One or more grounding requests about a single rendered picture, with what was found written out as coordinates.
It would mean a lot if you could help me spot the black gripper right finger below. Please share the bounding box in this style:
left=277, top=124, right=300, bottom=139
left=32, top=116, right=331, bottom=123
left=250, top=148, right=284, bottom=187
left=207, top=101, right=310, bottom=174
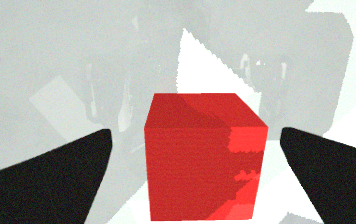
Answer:
left=280, top=127, right=356, bottom=224

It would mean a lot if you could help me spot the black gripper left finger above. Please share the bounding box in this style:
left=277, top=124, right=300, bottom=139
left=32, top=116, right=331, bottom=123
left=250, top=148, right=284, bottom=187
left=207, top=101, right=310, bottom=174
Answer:
left=0, top=129, right=112, bottom=224

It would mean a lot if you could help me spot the red block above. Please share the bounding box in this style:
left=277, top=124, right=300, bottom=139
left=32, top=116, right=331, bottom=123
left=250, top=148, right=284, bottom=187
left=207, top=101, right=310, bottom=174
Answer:
left=144, top=93, right=268, bottom=221

